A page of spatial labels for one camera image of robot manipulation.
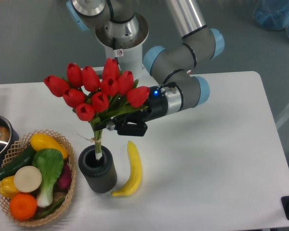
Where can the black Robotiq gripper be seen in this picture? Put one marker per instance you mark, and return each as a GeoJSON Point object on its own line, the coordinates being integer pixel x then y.
{"type": "Point", "coordinates": [134, 124]}

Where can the red tulip bouquet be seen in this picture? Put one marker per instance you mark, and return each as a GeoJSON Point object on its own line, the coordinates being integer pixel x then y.
{"type": "Point", "coordinates": [98, 99]}

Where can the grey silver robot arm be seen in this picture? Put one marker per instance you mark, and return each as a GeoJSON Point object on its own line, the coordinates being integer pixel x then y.
{"type": "Point", "coordinates": [168, 68]}

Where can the dark grey ribbed vase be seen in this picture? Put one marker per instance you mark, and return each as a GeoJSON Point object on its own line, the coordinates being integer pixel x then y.
{"type": "Point", "coordinates": [100, 174]}

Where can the yellow toy banana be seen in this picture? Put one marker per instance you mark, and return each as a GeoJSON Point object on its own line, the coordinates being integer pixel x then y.
{"type": "Point", "coordinates": [135, 178]}

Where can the purple toy sweet potato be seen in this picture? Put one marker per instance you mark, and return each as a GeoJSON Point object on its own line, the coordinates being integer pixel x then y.
{"type": "Point", "coordinates": [64, 181]}

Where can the green toy bok choy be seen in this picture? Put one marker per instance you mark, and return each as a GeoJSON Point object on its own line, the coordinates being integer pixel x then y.
{"type": "Point", "coordinates": [50, 163]}

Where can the yellow toy squash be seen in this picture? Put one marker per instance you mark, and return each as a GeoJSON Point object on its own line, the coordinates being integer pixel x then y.
{"type": "Point", "coordinates": [41, 141]}

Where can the woven wicker basket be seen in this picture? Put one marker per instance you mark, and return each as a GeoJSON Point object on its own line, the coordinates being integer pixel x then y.
{"type": "Point", "coordinates": [68, 193]}

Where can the green toy cucumber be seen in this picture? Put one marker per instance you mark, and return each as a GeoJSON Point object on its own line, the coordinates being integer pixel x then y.
{"type": "Point", "coordinates": [25, 158]}

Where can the green toy bean pod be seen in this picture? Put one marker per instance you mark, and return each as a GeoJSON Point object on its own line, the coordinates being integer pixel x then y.
{"type": "Point", "coordinates": [51, 209]}

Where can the white round toy slice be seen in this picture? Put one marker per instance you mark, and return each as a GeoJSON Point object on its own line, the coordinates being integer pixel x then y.
{"type": "Point", "coordinates": [27, 179]}

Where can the orange toy tangerine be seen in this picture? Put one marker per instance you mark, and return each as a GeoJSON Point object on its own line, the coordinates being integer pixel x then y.
{"type": "Point", "coordinates": [23, 206]}

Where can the yellow toy bell pepper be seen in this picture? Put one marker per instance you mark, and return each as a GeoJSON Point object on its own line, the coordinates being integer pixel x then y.
{"type": "Point", "coordinates": [8, 188]}

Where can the blue plastic bag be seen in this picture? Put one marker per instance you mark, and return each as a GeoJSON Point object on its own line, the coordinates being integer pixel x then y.
{"type": "Point", "coordinates": [272, 15]}

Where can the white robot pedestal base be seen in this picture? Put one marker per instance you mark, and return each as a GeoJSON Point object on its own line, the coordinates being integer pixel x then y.
{"type": "Point", "coordinates": [124, 42]}

